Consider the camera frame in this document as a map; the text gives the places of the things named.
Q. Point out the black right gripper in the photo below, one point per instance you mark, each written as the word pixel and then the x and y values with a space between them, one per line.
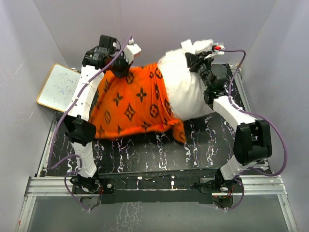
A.
pixel 193 60

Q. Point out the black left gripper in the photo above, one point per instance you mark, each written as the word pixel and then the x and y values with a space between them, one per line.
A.
pixel 124 71

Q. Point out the white pillow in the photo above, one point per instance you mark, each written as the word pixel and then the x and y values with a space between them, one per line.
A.
pixel 184 88

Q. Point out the orange patterned plush pillowcase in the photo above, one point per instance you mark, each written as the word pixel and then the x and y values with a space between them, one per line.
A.
pixel 135 104

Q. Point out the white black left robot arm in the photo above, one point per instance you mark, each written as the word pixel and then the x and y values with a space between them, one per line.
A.
pixel 108 54

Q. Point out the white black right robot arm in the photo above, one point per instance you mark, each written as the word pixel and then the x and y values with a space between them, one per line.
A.
pixel 252 136

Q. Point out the small white dry-erase board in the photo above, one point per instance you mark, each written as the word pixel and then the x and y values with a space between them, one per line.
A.
pixel 59 87

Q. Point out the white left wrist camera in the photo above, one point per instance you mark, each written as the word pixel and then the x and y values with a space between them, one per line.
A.
pixel 131 51

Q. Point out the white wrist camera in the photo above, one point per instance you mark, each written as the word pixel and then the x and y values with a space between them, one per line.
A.
pixel 216 50
pixel 131 51

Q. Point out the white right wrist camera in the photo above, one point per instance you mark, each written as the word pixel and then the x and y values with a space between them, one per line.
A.
pixel 216 50

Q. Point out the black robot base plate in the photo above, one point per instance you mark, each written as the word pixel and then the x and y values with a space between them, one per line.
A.
pixel 162 187

